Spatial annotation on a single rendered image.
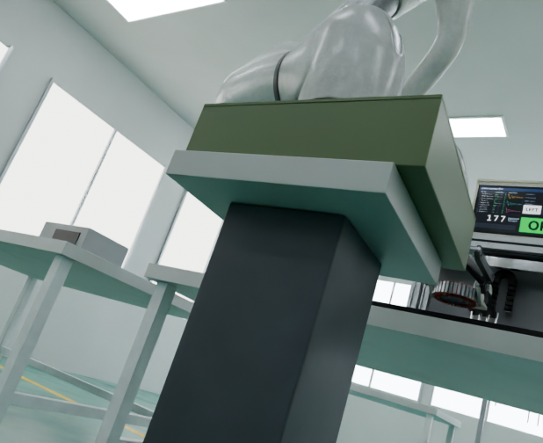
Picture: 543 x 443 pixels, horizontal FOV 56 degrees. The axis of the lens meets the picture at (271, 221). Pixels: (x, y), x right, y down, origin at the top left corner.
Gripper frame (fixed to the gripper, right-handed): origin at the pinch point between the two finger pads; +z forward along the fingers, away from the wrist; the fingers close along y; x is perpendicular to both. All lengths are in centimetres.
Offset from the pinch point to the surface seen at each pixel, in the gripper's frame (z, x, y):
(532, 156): 180, 387, -49
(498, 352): -1.8, -17.6, 13.8
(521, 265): 12.5, 28.4, 9.6
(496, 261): 12.4, 28.5, 2.9
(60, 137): 46, 178, -447
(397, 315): -3.6, -14.6, -9.4
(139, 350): 13, -36, -90
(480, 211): 6.7, 45.4, -5.4
